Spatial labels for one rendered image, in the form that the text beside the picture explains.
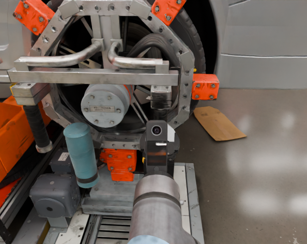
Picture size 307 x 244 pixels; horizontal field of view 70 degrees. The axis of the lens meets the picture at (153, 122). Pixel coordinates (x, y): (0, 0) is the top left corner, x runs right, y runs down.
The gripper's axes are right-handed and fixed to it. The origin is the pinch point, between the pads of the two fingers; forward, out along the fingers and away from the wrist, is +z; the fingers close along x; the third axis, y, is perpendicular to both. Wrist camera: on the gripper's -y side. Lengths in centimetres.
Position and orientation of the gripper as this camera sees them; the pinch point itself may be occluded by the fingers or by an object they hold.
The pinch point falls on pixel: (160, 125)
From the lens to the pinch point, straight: 60.8
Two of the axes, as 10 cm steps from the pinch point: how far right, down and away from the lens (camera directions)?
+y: 0.0, 8.4, 5.5
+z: 0.5, -5.5, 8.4
